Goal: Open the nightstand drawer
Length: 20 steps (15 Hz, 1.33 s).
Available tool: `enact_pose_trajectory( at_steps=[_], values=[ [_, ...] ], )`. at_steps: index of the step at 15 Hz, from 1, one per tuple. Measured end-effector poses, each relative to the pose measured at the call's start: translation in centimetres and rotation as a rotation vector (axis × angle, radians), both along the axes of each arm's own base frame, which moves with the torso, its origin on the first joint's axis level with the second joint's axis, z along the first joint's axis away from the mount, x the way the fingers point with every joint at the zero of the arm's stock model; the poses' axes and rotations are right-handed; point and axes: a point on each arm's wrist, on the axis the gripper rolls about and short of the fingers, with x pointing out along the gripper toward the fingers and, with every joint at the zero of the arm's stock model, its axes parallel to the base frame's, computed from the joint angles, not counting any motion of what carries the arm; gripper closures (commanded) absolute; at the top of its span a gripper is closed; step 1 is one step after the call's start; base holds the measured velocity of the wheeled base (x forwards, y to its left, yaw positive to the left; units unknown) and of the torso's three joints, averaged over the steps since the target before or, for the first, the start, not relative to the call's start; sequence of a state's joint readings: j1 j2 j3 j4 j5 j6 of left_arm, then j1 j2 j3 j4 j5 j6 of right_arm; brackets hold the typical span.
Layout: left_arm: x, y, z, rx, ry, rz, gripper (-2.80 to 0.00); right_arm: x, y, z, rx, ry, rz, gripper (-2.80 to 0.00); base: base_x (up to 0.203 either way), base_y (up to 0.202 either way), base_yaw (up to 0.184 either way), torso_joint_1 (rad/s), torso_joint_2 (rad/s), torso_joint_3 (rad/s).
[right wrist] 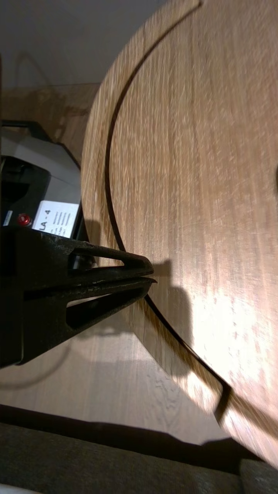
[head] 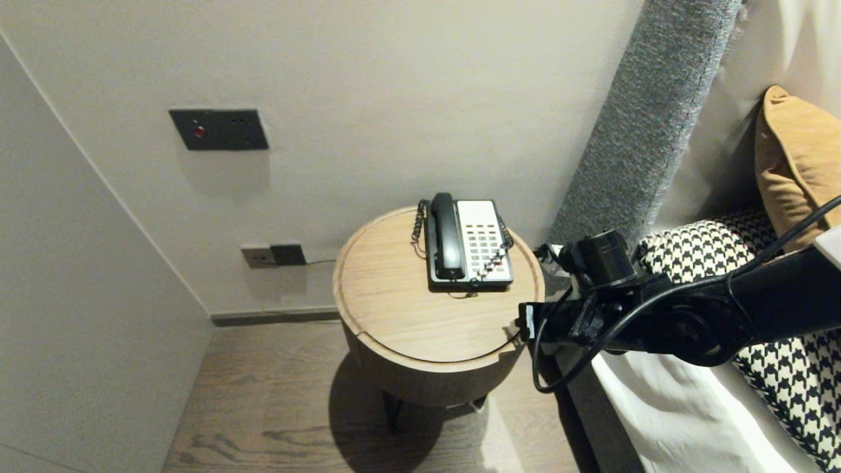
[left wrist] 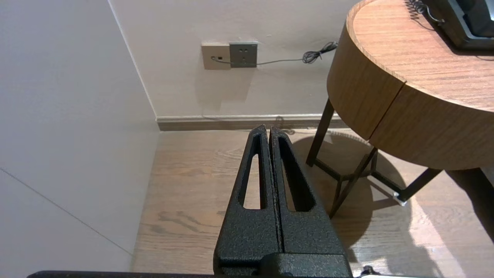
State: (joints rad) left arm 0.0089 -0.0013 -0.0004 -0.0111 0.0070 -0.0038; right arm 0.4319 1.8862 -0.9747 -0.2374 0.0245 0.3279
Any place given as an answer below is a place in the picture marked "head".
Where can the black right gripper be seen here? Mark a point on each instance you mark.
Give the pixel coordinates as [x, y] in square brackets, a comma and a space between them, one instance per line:
[558, 322]

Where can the curved wooden table drawer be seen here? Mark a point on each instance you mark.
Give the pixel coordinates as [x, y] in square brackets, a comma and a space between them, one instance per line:
[447, 384]

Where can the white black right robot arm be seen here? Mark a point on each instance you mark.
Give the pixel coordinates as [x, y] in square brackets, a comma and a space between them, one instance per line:
[775, 295]

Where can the black and white desk telephone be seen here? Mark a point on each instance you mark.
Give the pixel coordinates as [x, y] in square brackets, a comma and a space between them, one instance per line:
[483, 236]

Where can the black telephone handset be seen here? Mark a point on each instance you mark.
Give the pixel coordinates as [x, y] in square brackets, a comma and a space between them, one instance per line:
[447, 236]

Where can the white bed sheet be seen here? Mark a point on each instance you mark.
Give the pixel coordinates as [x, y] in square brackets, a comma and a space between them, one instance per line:
[670, 420]

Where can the round wooden side table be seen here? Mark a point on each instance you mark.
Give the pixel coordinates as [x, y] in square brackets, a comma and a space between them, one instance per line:
[407, 309]

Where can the black white houndstooth pillow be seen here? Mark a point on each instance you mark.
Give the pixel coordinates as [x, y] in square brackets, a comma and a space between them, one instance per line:
[696, 253]

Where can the grey upholstered bed headboard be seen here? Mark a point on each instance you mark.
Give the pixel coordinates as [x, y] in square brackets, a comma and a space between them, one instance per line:
[644, 131]

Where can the mustard orange cushion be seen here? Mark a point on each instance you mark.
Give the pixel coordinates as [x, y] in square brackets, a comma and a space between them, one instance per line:
[795, 171]

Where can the white bed pillow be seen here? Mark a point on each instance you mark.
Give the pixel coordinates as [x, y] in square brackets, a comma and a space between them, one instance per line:
[769, 46]

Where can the black white wrist camera unit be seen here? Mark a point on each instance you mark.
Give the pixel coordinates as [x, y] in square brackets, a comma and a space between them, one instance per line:
[604, 259]

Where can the dark grey wall socket plate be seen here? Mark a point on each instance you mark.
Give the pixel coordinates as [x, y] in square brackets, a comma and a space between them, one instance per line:
[289, 255]

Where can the wall skirting board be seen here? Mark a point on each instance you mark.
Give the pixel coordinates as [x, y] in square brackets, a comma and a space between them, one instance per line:
[276, 318]

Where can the dark wall switch panel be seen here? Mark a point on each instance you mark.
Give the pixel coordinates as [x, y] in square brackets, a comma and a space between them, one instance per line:
[220, 130]

